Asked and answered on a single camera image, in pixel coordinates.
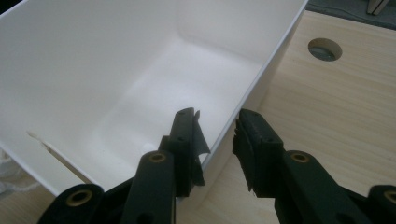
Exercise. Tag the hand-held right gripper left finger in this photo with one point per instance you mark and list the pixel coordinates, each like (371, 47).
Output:
(183, 140)

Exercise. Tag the white plastic basket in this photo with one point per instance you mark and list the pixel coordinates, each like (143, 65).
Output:
(124, 62)

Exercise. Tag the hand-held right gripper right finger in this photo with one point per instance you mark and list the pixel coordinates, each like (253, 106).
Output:
(261, 155)

